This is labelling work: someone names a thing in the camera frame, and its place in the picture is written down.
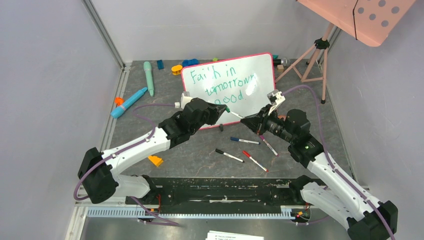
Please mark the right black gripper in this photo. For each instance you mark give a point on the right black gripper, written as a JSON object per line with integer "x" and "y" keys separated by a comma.
{"x": 261, "y": 120}

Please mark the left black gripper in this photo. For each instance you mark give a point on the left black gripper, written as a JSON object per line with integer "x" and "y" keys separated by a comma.
{"x": 215, "y": 111}

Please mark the green whiteboard marker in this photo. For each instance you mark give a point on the green whiteboard marker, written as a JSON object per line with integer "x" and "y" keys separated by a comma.
{"x": 236, "y": 114}

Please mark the pink framed whiteboard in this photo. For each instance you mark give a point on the pink framed whiteboard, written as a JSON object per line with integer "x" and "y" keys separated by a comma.
{"x": 241, "y": 83}

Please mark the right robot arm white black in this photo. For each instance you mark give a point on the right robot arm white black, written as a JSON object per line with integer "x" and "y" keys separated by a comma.
{"x": 363, "y": 215}

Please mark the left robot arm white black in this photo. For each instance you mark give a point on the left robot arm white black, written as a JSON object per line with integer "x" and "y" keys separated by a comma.
{"x": 100, "y": 173}

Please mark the purple whiteboard marker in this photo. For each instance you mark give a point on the purple whiteboard marker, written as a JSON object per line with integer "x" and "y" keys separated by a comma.
{"x": 269, "y": 145}

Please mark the blue whiteboard marker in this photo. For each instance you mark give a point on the blue whiteboard marker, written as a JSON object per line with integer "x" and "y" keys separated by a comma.
{"x": 235, "y": 139}

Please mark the red whiteboard marker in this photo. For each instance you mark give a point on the red whiteboard marker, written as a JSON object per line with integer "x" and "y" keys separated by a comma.
{"x": 255, "y": 161}

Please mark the black whiteboard marker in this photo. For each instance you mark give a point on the black whiteboard marker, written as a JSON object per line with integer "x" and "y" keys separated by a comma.
{"x": 228, "y": 155}

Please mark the wooden cube block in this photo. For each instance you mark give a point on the wooden cube block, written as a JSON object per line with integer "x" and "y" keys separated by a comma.
{"x": 280, "y": 68}

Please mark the yellow oval toy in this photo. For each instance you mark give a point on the yellow oval toy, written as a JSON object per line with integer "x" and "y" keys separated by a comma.
{"x": 176, "y": 69}

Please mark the blue toy car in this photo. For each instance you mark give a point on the blue toy car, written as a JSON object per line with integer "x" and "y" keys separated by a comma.
{"x": 190, "y": 62}

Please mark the dark blue block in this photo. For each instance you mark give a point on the dark blue block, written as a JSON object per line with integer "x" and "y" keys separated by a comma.
{"x": 160, "y": 64}

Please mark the yellow plastic wedge block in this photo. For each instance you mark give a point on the yellow plastic wedge block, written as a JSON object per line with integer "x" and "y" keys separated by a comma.
{"x": 157, "y": 161}

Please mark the mint green toy tube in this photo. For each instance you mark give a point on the mint green toy tube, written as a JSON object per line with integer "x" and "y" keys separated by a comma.
{"x": 147, "y": 67}

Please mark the orange toy piece left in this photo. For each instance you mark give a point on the orange toy piece left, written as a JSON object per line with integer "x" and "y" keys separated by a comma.
{"x": 119, "y": 101}

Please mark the pink tripod stand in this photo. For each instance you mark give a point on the pink tripod stand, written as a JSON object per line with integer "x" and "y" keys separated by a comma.
{"x": 320, "y": 46}

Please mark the blue toy tube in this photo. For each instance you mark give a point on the blue toy tube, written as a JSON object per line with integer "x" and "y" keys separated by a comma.
{"x": 119, "y": 110}

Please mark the white paper sheet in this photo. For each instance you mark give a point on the white paper sheet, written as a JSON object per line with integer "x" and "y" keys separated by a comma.
{"x": 219, "y": 235}

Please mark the pink perforated board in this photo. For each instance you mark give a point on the pink perforated board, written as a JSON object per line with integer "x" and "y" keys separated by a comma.
{"x": 368, "y": 21}

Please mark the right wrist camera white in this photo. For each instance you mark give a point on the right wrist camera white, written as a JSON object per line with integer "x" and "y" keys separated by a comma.
{"x": 276, "y": 98}

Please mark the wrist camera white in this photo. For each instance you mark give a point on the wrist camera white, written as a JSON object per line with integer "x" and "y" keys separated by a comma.
{"x": 276, "y": 98}
{"x": 185, "y": 99}

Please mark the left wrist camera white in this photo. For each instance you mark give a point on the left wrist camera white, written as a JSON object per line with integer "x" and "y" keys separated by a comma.
{"x": 185, "y": 99}

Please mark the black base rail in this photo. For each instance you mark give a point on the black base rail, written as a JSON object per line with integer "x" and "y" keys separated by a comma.
{"x": 171, "y": 191}

